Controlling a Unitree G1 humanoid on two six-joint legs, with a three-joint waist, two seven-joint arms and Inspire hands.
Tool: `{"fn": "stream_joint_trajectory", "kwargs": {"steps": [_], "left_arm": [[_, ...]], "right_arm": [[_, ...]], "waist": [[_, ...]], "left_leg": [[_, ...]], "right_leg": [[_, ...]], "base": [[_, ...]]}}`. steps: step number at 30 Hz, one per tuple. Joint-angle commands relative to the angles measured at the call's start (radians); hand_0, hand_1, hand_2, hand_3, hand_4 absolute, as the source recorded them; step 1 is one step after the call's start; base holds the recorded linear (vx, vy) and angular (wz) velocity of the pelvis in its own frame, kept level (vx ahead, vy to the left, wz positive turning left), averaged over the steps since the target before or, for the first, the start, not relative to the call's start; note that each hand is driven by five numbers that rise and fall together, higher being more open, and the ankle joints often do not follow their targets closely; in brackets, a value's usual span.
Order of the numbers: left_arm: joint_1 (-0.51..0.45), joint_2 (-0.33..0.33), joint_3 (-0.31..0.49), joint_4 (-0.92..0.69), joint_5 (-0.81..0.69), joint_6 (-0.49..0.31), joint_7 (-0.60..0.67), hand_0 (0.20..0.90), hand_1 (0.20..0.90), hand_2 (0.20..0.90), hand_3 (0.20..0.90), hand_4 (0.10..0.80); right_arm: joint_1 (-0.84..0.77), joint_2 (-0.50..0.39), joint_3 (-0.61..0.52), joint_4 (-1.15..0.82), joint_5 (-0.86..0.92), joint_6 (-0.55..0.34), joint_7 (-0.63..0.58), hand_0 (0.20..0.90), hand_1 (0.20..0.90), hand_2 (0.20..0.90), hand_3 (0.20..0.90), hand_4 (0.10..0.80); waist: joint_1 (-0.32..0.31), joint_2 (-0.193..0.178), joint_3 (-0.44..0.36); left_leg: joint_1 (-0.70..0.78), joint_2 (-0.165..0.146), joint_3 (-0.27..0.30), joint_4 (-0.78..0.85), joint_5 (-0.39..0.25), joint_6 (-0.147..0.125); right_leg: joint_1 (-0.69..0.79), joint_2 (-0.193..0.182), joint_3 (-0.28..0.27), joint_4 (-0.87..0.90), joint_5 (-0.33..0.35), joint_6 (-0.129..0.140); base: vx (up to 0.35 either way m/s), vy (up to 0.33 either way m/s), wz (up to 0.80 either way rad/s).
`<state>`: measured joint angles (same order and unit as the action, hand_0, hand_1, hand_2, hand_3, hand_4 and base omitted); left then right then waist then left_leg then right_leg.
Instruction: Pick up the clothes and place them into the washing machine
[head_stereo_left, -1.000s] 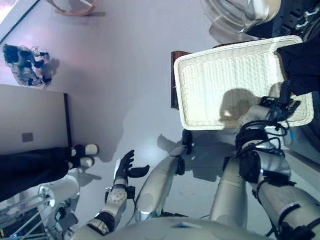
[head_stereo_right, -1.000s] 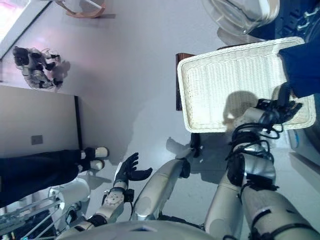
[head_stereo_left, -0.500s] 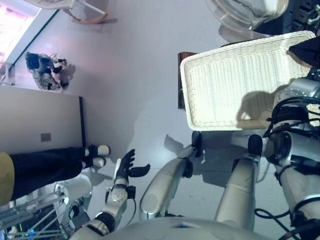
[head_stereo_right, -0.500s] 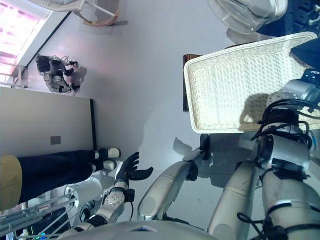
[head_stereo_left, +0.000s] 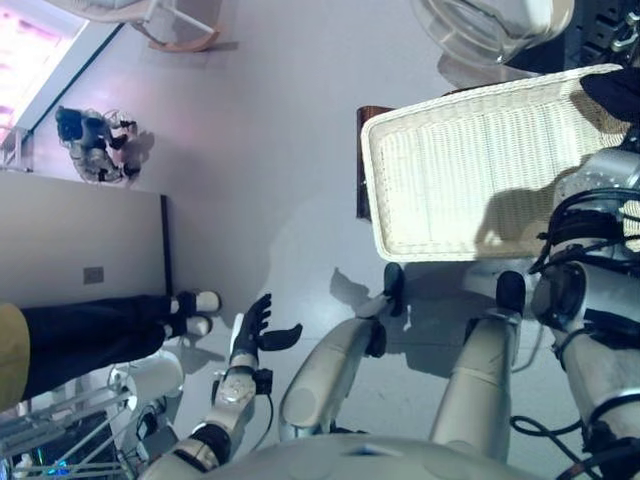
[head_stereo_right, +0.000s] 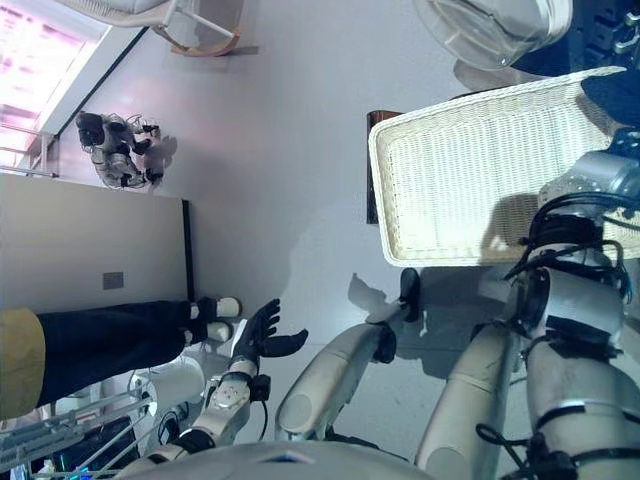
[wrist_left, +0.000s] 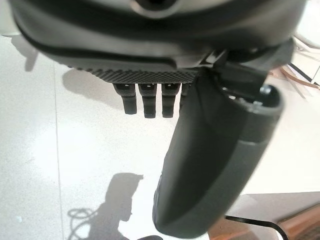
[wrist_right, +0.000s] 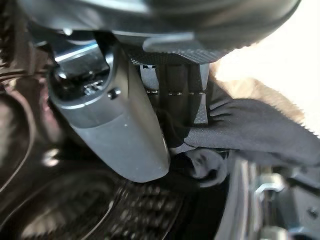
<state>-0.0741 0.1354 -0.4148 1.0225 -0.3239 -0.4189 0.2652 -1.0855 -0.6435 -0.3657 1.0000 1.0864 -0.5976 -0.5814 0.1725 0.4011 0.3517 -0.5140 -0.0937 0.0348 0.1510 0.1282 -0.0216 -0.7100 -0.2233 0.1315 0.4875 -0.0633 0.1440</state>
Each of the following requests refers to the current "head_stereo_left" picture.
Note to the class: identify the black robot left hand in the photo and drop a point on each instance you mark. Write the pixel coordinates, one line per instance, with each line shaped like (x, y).
(247, 335)

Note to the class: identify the black garment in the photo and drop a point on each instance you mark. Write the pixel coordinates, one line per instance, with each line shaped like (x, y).
(615, 95)

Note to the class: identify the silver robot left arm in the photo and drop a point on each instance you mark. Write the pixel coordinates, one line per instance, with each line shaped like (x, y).
(235, 395)

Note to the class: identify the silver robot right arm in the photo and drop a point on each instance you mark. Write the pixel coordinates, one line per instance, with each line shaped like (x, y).
(600, 360)

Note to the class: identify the silver robot torso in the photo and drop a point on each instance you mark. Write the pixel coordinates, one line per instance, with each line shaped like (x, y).
(360, 462)

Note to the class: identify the grey partition with black edge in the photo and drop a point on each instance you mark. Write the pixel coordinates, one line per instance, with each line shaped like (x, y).
(75, 225)

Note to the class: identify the brown wooden stool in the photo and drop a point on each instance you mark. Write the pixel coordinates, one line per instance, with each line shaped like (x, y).
(362, 165)

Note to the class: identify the metal equipment cart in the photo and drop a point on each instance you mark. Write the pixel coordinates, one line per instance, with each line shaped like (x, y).
(60, 435)

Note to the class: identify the silver robot right leg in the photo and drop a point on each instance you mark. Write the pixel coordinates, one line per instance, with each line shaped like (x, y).
(475, 380)

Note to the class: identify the yellow jacket of person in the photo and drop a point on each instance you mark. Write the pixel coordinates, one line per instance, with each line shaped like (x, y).
(12, 350)

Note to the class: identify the quadruped robot dog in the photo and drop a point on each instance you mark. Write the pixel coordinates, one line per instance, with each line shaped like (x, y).
(95, 145)

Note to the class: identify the white wicker laundry basket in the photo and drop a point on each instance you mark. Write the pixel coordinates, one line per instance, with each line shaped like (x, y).
(450, 175)

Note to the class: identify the white rocking chair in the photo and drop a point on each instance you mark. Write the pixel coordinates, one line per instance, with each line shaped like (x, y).
(180, 45)

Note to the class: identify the round glass washer door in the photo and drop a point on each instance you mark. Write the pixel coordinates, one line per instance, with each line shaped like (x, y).
(475, 25)

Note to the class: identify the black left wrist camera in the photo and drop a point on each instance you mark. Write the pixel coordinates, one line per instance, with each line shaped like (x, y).
(264, 380)

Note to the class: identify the grey wall outlet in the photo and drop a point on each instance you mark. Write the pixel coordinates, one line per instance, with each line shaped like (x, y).
(93, 275)

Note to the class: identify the white metal frame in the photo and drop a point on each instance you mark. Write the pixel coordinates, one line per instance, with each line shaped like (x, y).
(15, 150)

